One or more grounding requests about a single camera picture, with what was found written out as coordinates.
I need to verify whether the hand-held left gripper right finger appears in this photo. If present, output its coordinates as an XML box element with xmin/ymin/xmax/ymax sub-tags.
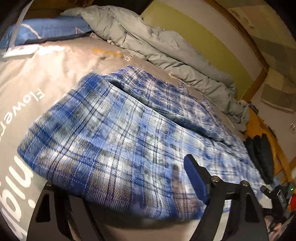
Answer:
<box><xmin>184</xmin><ymin>154</ymin><xmax>270</xmax><ymax>241</ymax></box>

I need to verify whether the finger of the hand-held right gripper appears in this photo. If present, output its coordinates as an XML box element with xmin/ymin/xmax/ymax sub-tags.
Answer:
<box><xmin>260</xmin><ymin>185</ymin><xmax>274</xmax><ymax>197</ymax></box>

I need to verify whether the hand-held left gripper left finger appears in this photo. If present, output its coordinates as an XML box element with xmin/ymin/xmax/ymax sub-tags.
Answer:
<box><xmin>26</xmin><ymin>182</ymin><xmax>102</xmax><ymax>241</ymax></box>

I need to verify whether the blue plaid flannel shirt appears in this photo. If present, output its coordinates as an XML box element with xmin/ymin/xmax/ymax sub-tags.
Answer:
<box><xmin>17</xmin><ymin>65</ymin><xmax>269</xmax><ymax>220</ymax></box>

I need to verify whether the dark cloth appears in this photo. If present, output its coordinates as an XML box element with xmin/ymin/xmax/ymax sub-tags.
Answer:
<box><xmin>244</xmin><ymin>134</ymin><xmax>274</xmax><ymax>184</ymax></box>

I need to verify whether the grey-blue crumpled duvet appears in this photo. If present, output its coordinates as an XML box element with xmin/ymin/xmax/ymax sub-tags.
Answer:
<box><xmin>61</xmin><ymin>5</ymin><xmax>251</xmax><ymax>132</ymax></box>

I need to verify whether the grey printed bed sheet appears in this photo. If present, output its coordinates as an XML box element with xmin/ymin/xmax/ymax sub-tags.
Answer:
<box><xmin>0</xmin><ymin>37</ymin><xmax>273</xmax><ymax>241</ymax></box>

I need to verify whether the white card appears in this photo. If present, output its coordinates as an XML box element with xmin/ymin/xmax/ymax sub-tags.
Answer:
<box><xmin>2</xmin><ymin>44</ymin><xmax>40</xmax><ymax>58</ymax></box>

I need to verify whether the blue pillow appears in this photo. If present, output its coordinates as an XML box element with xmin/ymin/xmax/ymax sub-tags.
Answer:
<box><xmin>0</xmin><ymin>16</ymin><xmax>93</xmax><ymax>49</ymax></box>

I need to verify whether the wooden bed frame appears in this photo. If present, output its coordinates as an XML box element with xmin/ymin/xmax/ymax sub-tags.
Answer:
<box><xmin>203</xmin><ymin>0</ymin><xmax>270</xmax><ymax>102</ymax></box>

